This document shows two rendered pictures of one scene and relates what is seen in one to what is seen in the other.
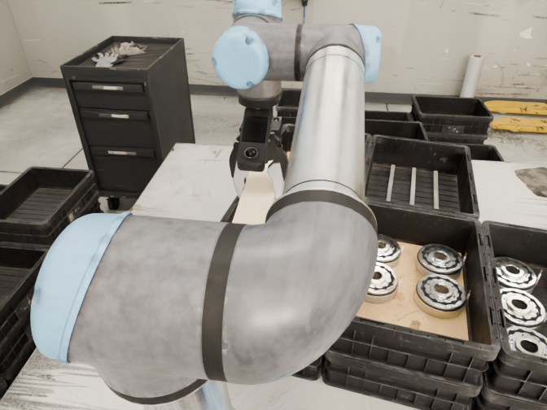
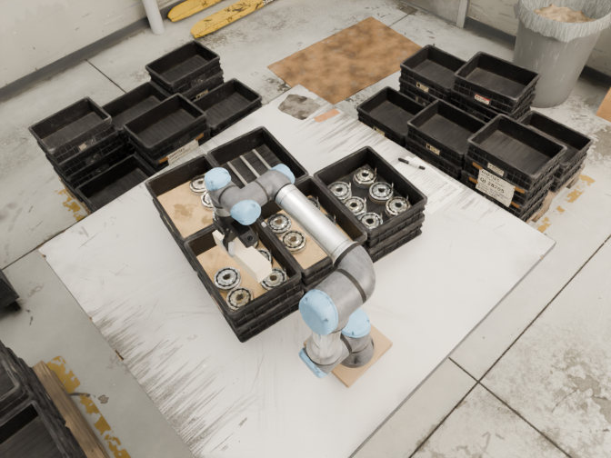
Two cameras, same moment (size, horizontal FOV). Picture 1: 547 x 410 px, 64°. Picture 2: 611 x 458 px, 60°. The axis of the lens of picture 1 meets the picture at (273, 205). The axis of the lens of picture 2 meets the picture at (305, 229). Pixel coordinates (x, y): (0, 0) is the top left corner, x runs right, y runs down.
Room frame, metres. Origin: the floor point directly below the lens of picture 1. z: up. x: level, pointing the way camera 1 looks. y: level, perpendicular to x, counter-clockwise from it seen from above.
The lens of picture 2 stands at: (-0.25, 0.63, 2.54)
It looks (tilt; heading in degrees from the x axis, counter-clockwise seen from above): 51 degrees down; 316
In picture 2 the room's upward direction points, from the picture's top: 7 degrees counter-clockwise
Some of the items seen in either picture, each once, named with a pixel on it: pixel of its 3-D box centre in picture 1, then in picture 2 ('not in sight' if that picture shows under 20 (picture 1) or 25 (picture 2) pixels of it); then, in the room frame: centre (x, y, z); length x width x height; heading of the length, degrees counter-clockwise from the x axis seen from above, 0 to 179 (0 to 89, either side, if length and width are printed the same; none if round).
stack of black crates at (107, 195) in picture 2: not in sight; (124, 195); (2.08, -0.18, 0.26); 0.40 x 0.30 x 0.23; 83
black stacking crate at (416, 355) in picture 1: (409, 281); (308, 230); (0.69, -0.30, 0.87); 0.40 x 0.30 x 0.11; 163
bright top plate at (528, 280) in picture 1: (511, 272); (338, 190); (0.73, -0.55, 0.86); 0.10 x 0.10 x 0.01
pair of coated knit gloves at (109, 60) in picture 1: (105, 59); not in sight; (2.30, 0.88, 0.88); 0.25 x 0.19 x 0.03; 173
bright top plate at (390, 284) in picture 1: (374, 277); (293, 240); (0.71, -0.23, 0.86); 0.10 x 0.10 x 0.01
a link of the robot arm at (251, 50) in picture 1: (256, 52); (245, 203); (0.62, 0.02, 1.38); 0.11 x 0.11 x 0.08; 81
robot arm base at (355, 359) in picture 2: not in sight; (353, 343); (0.28, -0.05, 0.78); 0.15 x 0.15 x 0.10
